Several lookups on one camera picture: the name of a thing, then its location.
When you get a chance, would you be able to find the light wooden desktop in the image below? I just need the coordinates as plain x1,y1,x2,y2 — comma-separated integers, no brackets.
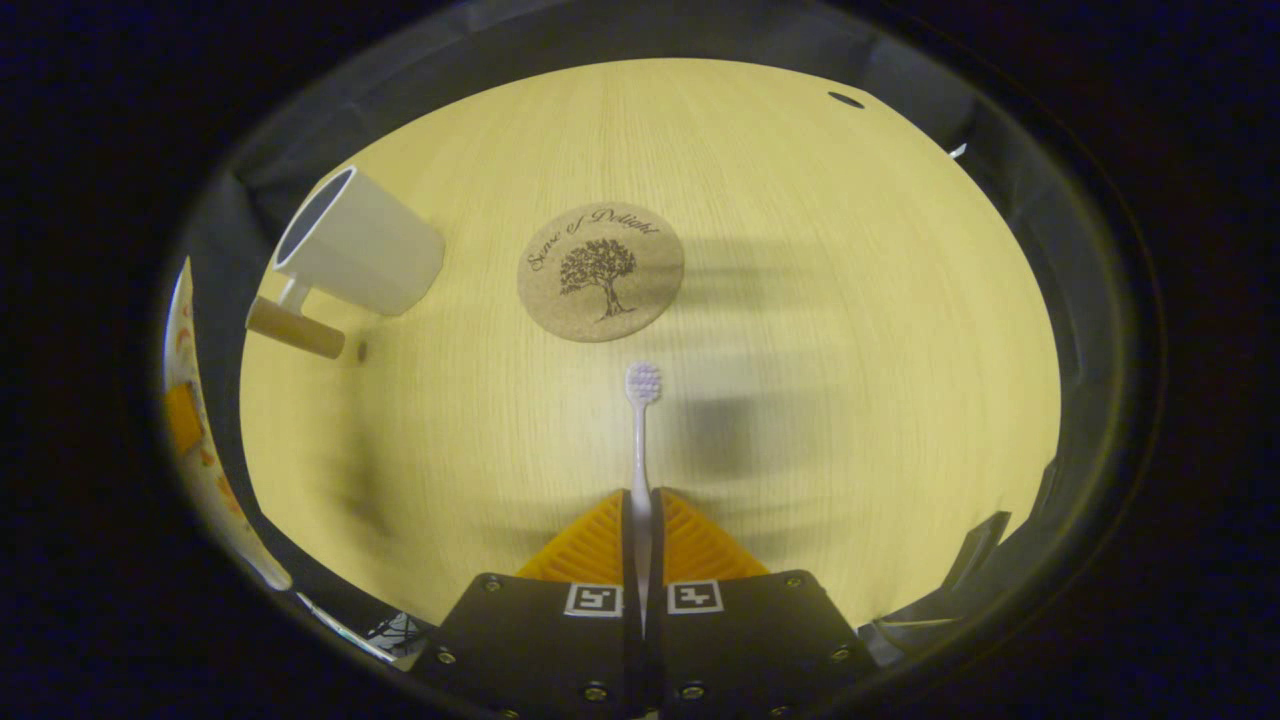
238,57,1063,629

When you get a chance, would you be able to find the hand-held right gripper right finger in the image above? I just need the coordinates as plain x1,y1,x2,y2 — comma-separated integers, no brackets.
645,487,881,720

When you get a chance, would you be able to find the round cork coaster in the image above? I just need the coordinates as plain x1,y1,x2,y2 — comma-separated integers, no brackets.
516,202,686,344

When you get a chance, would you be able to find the white toothbrush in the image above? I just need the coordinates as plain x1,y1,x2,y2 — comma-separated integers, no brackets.
624,361,663,641

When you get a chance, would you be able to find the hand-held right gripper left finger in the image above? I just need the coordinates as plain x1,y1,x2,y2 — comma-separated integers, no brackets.
412,488,641,720

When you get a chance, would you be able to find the white cup with wooden handle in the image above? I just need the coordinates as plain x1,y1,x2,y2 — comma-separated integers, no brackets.
245,165,447,361

